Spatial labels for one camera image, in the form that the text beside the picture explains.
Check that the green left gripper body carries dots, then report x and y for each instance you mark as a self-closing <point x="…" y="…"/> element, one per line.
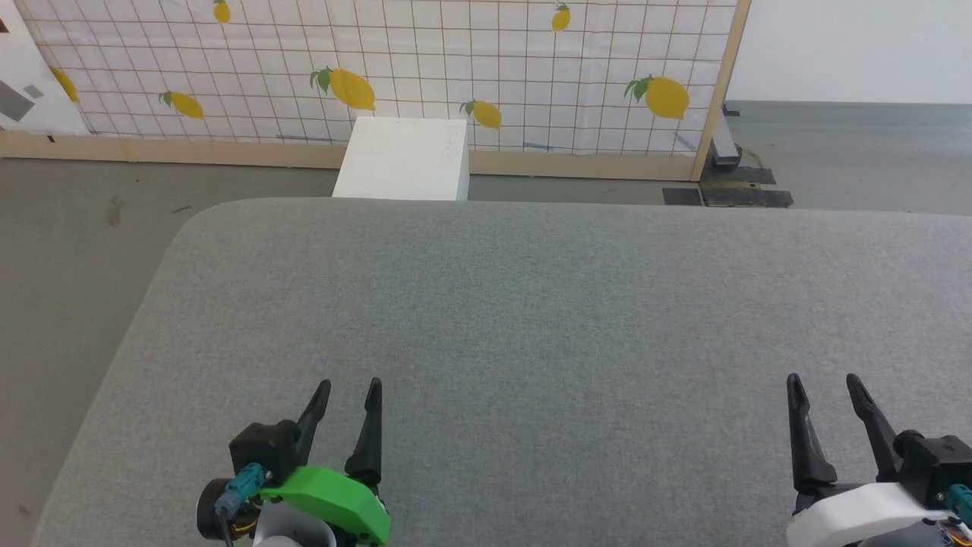
<point x="334" y="497"/>

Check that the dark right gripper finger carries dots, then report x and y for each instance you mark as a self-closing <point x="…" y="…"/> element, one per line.
<point x="809" y="441"/>
<point x="873" y="433"/>

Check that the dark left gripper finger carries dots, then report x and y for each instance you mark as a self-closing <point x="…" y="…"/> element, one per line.
<point x="368" y="441"/>
<point x="313" y="425"/>

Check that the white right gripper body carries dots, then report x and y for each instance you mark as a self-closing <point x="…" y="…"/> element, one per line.
<point x="866" y="516"/>

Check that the grey fabric sofa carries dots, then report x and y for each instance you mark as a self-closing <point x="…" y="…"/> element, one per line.
<point x="531" y="327"/>

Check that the white box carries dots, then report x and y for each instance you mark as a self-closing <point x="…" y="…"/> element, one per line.
<point x="402" y="159"/>

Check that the grey metal stand foot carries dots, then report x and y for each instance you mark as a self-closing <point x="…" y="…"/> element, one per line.
<point x="725" y="144"/>

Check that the lemon print partition screen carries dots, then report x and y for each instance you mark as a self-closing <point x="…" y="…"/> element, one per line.
<point x="418" y="53"/>

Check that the white panel with grey patches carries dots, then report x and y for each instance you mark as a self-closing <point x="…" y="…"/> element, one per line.
<point x="26" y="83"/>

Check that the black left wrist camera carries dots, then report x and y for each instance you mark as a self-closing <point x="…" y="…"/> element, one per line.
<point x="262" y="448"/>

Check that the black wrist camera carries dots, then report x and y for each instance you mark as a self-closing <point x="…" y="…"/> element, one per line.
<point x="262" y="448"/>
<point x="938" y="463"/>

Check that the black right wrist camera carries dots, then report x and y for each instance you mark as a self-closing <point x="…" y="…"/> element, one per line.
<point x="938" y="463"/>

